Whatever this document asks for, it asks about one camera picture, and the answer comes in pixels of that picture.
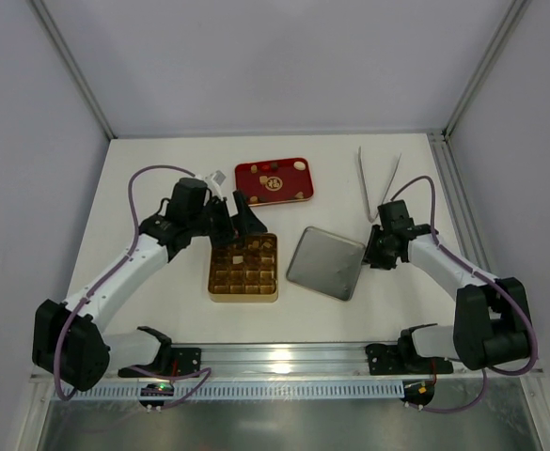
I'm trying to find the metal tongs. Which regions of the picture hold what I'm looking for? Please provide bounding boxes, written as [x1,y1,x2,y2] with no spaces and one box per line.
[356,147,402,225]

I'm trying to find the silver tin lid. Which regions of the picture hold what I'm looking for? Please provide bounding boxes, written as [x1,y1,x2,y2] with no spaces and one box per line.
[286,226,366,302]

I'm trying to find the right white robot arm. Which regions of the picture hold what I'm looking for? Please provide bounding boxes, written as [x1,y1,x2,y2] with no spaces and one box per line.
[363,200,538,370]

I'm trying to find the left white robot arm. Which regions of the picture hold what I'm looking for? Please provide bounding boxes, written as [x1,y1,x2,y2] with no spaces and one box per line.
[32,178,267,400]

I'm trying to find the gold chocolate box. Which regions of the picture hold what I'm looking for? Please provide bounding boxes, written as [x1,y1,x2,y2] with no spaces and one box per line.
[207,233,278,303]

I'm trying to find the red chocolate tray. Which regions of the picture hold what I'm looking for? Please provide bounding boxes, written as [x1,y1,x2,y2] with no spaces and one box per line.
[234,157,314,207]

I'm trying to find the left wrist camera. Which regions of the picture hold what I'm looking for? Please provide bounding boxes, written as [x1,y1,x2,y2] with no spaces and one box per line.
[204,170,227,189]

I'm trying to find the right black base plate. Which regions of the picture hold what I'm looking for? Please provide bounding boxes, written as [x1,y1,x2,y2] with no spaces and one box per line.
[365,343,454,376]

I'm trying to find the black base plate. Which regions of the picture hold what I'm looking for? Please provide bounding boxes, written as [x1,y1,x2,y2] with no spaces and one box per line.
[365,343,454,376]
[171,347,202,377]

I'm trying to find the aluminium rail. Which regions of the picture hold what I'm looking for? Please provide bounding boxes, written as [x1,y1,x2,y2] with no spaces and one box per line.
[86,340,546,377]

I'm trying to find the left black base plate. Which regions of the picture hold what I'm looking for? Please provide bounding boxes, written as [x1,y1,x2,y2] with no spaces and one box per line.
[171,347,202,377]

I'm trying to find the slotted cable duct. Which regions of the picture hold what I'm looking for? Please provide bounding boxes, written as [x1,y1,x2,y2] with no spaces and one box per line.
[76,378,404,401]

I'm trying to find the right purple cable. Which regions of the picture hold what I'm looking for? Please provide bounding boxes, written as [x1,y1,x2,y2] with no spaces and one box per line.
[389,176,539,413]

